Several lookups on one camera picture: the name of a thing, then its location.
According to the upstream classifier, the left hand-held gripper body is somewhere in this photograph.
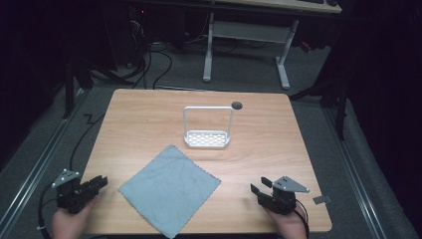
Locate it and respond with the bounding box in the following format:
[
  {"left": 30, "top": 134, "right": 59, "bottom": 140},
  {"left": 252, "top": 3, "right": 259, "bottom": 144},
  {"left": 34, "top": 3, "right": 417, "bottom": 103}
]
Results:
[{"left": 51, "top": 168, "right": 98, "bottom": 215}]

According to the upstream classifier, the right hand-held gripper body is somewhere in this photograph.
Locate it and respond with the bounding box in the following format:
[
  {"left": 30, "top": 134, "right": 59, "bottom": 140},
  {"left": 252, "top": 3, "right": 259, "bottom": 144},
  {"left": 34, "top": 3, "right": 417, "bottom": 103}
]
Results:
[{"left": 258, "top": 175, "right": 312, "bottom": 216}]

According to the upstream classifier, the grey cloth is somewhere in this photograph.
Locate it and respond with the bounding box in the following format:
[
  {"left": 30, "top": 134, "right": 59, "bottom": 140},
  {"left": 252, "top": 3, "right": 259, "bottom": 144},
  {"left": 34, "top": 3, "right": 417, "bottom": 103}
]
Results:
[{"left": 117, "top": 143, "right": 222, "bottom": 239}]

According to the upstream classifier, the white rack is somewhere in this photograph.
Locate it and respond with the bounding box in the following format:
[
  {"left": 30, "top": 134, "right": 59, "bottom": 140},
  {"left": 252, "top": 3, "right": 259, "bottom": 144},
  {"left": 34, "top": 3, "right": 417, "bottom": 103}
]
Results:
[{"left": 182, "top": 105, "right": 235, "bottom": 149}]

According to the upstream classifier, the person's right hand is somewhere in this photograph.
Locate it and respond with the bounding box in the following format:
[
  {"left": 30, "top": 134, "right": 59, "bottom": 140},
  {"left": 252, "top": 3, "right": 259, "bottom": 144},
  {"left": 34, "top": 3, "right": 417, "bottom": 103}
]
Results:
[{"left": 265, "top": 204, "right": 309, "bottom": 239}]

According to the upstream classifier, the person's left hand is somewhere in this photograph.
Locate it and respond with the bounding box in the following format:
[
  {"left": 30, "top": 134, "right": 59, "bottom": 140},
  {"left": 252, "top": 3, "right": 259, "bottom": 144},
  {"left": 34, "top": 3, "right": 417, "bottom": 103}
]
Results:
[{"left": 52, "top": 197, "right": 98, "bottom": 239}]

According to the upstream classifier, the grey tape piece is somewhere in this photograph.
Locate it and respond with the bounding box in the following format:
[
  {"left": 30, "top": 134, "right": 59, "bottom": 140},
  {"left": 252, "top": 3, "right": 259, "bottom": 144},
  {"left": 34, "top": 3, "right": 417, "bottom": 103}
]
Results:
[{"left": 313, "top": 194, "right": 333, "bottom": 205}]

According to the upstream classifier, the black metal stand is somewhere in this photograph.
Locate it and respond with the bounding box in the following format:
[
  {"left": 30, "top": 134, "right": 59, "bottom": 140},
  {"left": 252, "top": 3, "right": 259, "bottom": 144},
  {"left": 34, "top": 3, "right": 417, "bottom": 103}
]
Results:
[
  {"left": 288, "top": 66, "right": 353, "bottom": 141},
  {"left": 62, "top": 54, "right": 95, "bottom": 120}
]

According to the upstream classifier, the dark computer tower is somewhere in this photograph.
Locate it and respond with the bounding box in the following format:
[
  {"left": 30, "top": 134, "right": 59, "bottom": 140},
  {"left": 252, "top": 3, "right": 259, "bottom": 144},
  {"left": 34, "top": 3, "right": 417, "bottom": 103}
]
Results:
[{"left": 101, "top": 4, "right": 152, "bottom": 72}]

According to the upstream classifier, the white-legged desk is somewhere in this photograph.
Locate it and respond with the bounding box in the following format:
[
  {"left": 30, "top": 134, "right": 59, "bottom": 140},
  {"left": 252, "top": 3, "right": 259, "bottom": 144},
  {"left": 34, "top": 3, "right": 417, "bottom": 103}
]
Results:
[{"left": 201, "top": 0, "right": 343, "bottom": 91}]

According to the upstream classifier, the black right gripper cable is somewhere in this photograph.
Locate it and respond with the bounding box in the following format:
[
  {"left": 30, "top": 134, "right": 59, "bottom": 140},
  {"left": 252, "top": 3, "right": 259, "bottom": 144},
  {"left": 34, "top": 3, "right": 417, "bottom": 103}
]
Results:
[{"left": 294, "top": 198, "right": 312, "bottom": 239}]

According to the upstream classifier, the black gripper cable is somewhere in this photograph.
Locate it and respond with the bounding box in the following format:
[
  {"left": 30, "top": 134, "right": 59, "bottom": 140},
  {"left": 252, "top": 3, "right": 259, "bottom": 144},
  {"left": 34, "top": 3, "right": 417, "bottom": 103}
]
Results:
[
  {"left": 294, "top": 198, "right": 312, "bottom": 239},
  {"left": 37, "top": 113, "right": 106, "bottom": 239}
]

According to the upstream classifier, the metal floor rail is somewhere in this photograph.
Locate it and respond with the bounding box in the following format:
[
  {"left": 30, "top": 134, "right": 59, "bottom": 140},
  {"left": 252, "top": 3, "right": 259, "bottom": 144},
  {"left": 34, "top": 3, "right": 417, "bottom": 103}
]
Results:
[
  {"left": 322, "top": 106, "right": 389, "bottom": 239},
  {"left": 0, "top": 88, "right": 88, "bottom": 230}
]

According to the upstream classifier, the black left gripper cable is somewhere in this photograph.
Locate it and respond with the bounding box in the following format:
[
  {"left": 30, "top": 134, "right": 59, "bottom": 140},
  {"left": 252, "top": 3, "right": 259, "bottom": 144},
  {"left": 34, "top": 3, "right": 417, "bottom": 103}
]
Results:
[{"left": 37, "top": 113, "right": 106, "bottom": 239}]

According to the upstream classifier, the black floor cable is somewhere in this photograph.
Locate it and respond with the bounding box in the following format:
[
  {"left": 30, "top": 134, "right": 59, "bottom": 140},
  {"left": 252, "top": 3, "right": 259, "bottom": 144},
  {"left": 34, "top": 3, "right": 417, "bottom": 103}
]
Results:
[{"left": 131, "top": 41, "right": 174, "bottom": 90}]

